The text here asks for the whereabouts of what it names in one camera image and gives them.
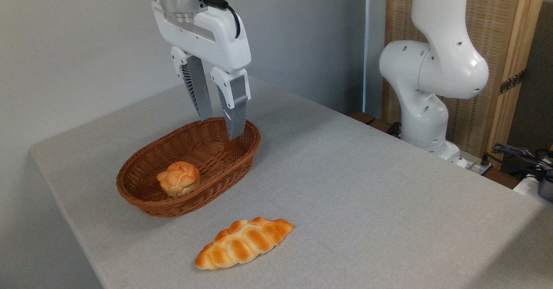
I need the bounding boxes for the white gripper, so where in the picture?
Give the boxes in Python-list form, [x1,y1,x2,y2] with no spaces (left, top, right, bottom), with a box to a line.
[146,0,252,140]

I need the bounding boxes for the round knotted bread roll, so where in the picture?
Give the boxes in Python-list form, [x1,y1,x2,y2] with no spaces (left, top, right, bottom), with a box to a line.
[156,161,200,197]

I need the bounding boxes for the long braided bread loaf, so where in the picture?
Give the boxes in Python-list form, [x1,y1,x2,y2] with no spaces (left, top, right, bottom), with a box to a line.
[194,217,296,270]

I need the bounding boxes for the brown wicker basket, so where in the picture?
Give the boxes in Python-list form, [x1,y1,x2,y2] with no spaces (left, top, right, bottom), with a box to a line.
[116,117,261,218]

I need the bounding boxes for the brass hinge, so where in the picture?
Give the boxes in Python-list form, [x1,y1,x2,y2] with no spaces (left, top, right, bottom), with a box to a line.
[499,70,526,95]

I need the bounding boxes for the white power strip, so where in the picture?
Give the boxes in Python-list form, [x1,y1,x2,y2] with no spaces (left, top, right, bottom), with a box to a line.
[512,173,553,205]

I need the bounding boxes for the dark grey box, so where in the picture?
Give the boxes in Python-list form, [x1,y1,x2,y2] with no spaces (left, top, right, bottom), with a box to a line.
[537,176,553,202]

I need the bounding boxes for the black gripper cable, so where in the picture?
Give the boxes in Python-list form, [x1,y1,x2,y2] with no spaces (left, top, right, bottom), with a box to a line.
[203,0,241,39]

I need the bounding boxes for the white vertical wall trim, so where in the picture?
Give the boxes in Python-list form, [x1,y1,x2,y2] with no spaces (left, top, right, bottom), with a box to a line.
[363,0,387,118]

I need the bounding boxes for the bundle of dark cables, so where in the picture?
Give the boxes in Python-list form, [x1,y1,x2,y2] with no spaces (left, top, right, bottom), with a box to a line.
[486,142,553,178]

